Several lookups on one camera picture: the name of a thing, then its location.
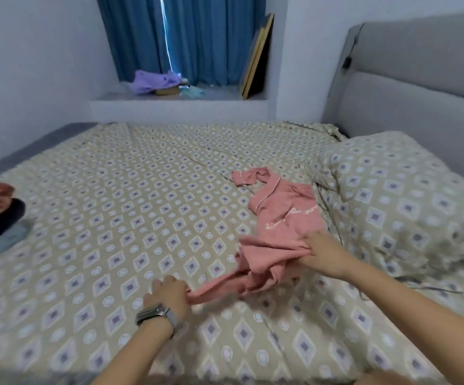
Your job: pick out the bed with patterned beige sheet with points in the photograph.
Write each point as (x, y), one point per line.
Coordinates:
(95, 212)

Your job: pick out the blue curtain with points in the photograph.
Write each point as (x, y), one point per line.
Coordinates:
(192, 40)

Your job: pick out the person's right forearm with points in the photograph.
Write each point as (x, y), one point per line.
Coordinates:
(424, 316)

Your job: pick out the person's left forearm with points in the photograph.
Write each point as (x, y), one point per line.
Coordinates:
(135, 353)

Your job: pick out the person's left hand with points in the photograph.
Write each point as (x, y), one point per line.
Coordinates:
(170, 294)

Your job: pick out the leaning wooden picture frames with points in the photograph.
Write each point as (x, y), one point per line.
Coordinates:
(256, 58)

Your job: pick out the patterned beige pillow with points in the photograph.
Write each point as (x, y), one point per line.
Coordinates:
(408, 204)

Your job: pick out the pink shirt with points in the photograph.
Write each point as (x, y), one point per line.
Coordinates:
(280, 220)

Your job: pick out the grey band wristwatch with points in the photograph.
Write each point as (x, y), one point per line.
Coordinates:
(158, 312)

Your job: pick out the grey upholstered headboard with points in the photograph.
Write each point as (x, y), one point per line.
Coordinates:
(424, 92)

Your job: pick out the purple cloth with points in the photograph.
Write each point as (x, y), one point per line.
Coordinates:
(156, 80)

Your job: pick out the small wooden box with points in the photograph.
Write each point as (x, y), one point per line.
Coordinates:
(168, 91)

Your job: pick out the teal small item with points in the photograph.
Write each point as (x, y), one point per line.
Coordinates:
(191, 92)

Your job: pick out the person's right hand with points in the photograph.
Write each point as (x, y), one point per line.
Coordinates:
(328, 252)

